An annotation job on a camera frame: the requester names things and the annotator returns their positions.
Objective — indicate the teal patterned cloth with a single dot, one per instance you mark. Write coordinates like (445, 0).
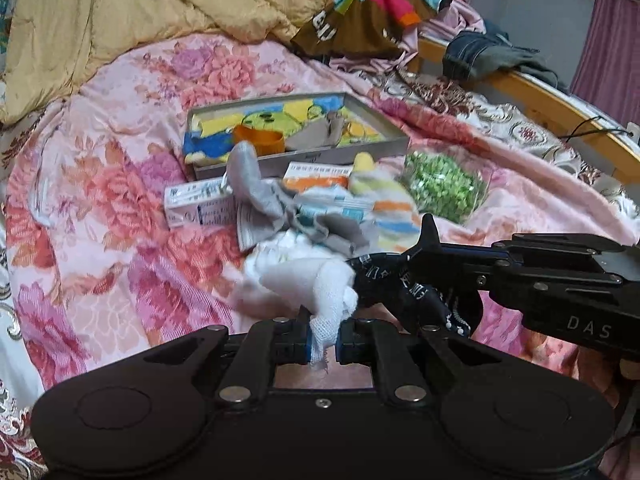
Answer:
(5, 10)

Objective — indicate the colourful brown garment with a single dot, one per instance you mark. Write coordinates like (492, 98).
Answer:
(370, 15)

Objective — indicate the black printed cloth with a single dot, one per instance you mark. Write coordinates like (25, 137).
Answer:
(380, 280)

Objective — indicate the grey metal tray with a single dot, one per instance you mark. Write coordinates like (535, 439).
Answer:
(320, 155)

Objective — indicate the pink floral bedsheet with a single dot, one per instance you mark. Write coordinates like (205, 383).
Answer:
(125, 240)

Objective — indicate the white blue medicine box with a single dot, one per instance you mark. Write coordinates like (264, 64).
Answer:
(200, 205)

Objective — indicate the wooden bed frame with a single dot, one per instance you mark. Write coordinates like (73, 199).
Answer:
(550, 100)

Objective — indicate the white gauze cloth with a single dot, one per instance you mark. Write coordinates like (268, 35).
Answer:
(300, 270)

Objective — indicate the yellow quilt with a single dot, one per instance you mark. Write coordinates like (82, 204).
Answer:
(125, 5)

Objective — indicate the grey felt pouch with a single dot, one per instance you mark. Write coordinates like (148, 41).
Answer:
(310, 132)

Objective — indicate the blue jeans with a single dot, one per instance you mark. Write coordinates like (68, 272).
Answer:
(480, 50)

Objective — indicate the yellow blue patterned cloth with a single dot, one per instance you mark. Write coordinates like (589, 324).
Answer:
(210, 145)

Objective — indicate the grey face mask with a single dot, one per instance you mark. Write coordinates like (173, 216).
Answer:
(250, 185)

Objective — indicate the glass jar of green stars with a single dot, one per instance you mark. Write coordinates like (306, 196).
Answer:
(440, 185)

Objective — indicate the orange cup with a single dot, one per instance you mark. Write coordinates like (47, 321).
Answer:
(257, 140)

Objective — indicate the grey sock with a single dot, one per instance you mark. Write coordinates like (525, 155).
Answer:
(345, 232)

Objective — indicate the white teal mask packet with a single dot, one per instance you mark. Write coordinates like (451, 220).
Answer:
(325, 205)

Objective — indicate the pink curtain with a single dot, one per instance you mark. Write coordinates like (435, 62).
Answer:
(610, 50)

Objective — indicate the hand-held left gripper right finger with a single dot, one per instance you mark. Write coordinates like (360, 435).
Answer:
(345, 345)

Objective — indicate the striped sock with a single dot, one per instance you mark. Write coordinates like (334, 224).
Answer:
(385, 200)

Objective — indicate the orange white medicine box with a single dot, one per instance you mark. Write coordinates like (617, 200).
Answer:
(315, 175)

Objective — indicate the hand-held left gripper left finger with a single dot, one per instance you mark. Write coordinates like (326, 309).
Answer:
(299, 345)

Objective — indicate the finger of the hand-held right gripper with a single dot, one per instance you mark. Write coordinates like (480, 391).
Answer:
(550, 287)
(450, 257)

